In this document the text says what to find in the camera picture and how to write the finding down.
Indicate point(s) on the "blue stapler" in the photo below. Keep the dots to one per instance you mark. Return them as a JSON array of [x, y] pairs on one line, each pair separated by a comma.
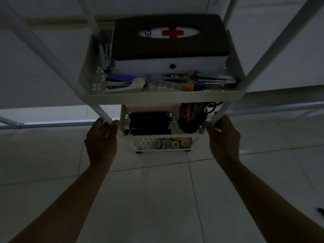
[[119, 78]]

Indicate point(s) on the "person's right forearm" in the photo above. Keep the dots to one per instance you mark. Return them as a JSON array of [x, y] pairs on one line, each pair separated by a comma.
[[265, 204]]

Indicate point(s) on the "white metal floor rail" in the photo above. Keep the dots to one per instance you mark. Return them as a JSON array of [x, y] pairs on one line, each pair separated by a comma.
[[58, 122]]

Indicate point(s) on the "yellow tape roll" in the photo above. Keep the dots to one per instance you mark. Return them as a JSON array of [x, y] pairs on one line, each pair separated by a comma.
[[184, 143], [176, 144]]

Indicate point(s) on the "black stapler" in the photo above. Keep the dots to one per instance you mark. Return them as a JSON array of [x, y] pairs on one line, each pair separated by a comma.
[[215, 79]]

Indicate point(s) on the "row of black markers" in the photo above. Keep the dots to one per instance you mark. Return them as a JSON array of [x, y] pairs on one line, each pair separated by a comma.
[[148, 123]]

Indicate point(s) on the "white metal tiered cart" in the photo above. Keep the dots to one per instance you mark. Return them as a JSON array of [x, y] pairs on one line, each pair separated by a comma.
[[162, 98]]

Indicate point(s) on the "person's left forearm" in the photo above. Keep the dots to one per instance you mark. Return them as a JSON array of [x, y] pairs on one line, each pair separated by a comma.
[[65, 207]]

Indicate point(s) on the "clear tape roll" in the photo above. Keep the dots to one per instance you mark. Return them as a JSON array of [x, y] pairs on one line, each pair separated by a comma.
[[160, 145]]

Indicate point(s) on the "person's right thumb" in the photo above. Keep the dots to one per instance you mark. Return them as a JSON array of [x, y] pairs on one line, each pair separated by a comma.
[[211, 131]]

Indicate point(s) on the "person's left hand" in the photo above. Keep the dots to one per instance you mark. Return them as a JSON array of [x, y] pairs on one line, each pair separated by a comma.
[[101, 145]]

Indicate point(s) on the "pink notebook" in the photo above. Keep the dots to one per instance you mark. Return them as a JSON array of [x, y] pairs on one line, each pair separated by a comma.
[[149, 108]]

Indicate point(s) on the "first aid box red cross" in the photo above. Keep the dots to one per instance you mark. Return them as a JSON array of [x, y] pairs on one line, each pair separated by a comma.
[[172, 48]]

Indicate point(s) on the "person's left thumb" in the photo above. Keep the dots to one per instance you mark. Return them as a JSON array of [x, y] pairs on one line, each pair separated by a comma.
[[114, 130]]

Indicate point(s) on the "small orange block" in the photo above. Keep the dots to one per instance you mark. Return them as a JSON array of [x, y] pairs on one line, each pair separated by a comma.
[[187, 87]]

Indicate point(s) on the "person's right hand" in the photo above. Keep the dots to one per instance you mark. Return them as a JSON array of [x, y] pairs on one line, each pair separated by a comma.
[[225, 142]]

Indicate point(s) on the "bundle of pens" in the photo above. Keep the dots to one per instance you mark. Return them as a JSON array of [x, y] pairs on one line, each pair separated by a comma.
[[104, 56]]

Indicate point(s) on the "black pen holder cup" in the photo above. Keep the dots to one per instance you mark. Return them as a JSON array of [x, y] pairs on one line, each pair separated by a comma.
[[188, 126]]

